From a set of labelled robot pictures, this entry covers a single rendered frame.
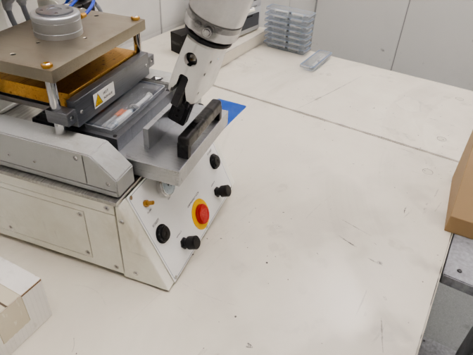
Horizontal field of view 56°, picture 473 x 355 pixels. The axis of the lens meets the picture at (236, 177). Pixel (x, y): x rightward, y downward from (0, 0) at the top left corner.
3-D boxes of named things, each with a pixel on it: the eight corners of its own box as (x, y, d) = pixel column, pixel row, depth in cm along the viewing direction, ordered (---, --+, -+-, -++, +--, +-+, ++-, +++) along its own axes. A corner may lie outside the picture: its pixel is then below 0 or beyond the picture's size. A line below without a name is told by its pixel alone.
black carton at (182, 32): (170, 50, 156) (169, 31, 152) (190, 44, 161) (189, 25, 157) (181, 55, 153) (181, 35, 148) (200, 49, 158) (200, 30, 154)
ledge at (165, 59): (53, 93, 135) (51, 79, 132) (207, 25, 194) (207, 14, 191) (128, 121, 123) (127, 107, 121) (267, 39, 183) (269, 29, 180)
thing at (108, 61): (-13, 96, 75) (-30, 41, 69) (69, 53, 92) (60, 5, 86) (74, 117, 71) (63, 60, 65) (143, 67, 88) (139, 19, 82)
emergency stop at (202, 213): (198, 228, 88) (189, 212, 86) (205, 215, 91) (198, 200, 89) (204, 227, 87) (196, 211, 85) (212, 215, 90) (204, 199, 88)
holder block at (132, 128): (34, 130, 76) (31, 117, 74) (101, 85, 91) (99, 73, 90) (118, 152, 72) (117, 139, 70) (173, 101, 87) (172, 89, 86)
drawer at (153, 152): (27, 150, 78) (16, 110, 73) (98, 98, 95) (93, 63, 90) (179, 191, 71) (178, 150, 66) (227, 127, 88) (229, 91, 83)
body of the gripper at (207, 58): (221, 50, 61) (196, 112, 69) (245, 28, 69) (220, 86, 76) (174, 23, 62) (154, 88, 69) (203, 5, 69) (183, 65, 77)
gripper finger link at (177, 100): (174, 103, 66) (179, 110, 72) (199, 58, 66) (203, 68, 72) (167, 99, 66) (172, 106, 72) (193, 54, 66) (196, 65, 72)
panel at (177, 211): (174, 282, 78) (124, 198, 70) (231, 187, 101) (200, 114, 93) (183, 282, 77) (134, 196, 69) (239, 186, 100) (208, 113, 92)
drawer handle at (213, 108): (177, 157, 72) (176, 136, 69) (212, 116, 83) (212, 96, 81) (188, 160, 71) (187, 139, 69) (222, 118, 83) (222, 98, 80)
